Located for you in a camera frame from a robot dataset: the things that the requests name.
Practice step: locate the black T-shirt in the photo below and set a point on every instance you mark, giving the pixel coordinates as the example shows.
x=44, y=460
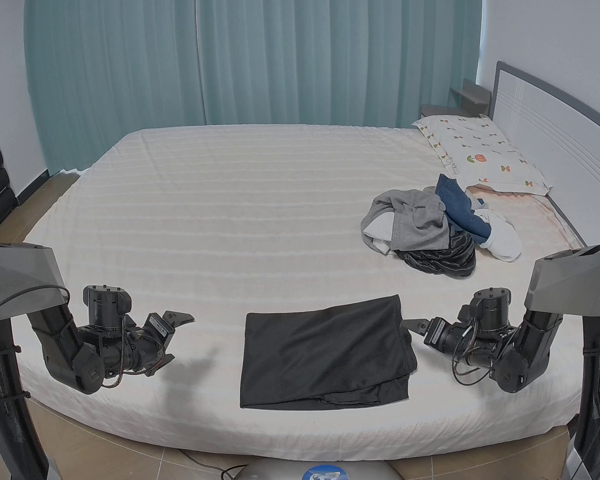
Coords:
x=325, y=353

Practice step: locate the pile of clothes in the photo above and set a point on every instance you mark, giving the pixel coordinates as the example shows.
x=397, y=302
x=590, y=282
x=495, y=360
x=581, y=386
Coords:
x=420, y=223

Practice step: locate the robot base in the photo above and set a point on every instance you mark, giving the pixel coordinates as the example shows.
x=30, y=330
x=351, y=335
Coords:
x=290, y=470

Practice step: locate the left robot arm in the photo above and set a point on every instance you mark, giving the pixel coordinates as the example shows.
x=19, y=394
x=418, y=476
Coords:
x=15, y=273

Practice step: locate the grey bedside table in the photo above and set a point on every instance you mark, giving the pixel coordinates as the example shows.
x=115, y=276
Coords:
x=460, y=99

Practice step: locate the bed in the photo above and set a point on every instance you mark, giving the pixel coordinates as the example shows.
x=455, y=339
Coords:
x=230, y=208

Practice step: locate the white printed pillow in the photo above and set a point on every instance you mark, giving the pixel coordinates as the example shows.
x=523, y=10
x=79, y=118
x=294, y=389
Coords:
x=485, y=153

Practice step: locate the blue-green curtain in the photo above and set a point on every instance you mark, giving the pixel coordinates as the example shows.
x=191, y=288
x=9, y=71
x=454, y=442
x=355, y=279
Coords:
x=340, y=43
x=115, y=58

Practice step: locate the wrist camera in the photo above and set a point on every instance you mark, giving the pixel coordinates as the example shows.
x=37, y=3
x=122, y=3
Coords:
x=125, y=302
x=464, y=313

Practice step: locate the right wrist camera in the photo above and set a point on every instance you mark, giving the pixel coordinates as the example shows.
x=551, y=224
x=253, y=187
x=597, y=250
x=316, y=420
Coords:
x=464, y=313

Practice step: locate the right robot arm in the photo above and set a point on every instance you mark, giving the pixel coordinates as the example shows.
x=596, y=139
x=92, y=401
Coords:
x=570, y=288

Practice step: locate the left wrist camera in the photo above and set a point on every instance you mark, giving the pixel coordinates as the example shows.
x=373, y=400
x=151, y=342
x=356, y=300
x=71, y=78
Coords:
x=125, y=302

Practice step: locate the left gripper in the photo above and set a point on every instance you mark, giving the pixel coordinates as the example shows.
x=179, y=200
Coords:
x=147, y=343

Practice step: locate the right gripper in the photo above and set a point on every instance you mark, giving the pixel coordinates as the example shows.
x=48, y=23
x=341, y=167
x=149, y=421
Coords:
x=445, y=337

